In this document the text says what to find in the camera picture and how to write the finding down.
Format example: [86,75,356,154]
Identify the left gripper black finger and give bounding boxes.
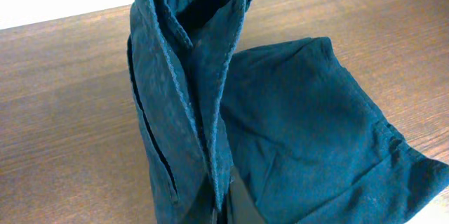
[226,166,266,224]

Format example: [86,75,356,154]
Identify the dark blue shorts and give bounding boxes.
[127,0,448,223]

